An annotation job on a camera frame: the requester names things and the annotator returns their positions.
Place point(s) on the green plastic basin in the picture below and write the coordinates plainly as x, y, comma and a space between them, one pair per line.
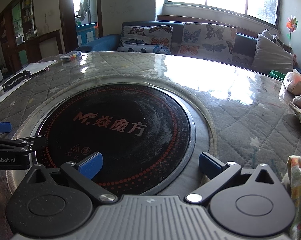
277, 74

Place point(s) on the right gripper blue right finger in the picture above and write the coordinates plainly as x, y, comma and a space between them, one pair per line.
221, 176

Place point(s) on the right butterfly print cushion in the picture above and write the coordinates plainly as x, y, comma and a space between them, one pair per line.
208, 41

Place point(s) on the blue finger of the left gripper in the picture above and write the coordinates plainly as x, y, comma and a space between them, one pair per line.
5, 127

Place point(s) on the grey plain cushion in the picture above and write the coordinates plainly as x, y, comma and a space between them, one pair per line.
270, 56

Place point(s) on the white paper sheet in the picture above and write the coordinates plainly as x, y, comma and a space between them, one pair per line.
30, 71

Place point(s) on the colourful patterned children's garment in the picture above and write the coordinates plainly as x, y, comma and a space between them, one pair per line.
292, 179

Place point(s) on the colourful pinwheel toy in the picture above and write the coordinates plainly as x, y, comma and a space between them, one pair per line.
292, 25

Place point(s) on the left butterfly print cushion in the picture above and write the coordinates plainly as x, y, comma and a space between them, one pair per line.
149, 39

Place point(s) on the small clear plastic box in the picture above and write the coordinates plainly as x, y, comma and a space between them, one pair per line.
72, 55

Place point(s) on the black handle tool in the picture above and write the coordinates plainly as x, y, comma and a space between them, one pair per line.
8, 85

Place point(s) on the butterfly print cushion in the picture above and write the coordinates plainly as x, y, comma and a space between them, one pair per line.
208, 41
149, 39

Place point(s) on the dark wooden cabinet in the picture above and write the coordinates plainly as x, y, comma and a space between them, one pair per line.
30, 30

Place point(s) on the blue cabinet in doorway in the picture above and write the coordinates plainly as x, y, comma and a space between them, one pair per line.
87, 33

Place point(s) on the pile of cream pink clothes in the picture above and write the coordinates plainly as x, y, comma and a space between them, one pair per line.
291, 86

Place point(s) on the blue sofa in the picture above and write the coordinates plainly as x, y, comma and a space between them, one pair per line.
243, 52

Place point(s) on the black round induction cooktop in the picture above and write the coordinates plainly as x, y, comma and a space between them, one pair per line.
145, 135

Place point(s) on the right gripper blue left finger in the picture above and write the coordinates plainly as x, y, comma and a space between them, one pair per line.
80, 177

